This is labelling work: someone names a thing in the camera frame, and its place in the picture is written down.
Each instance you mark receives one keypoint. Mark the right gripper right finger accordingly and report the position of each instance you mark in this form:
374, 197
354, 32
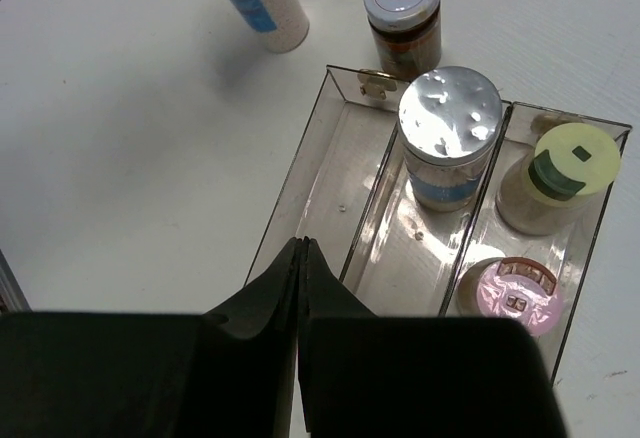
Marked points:
362, 375

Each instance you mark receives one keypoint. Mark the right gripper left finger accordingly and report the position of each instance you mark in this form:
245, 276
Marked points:
224, 373

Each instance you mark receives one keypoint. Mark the silver lid pearl jar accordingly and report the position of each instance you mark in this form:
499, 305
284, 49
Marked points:
281, 25
448, 121

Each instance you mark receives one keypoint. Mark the pink cap spice bottle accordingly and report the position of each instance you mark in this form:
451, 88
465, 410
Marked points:
511, 287

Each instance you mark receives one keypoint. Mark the yellow cap spice bottle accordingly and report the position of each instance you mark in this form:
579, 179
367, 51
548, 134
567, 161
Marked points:
551, 186

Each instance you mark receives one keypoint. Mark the clear acrylic organizer tray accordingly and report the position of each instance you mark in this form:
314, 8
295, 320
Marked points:
349, 188

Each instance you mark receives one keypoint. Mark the right red label spice jar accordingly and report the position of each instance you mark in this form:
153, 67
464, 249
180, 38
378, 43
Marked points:
407, 35

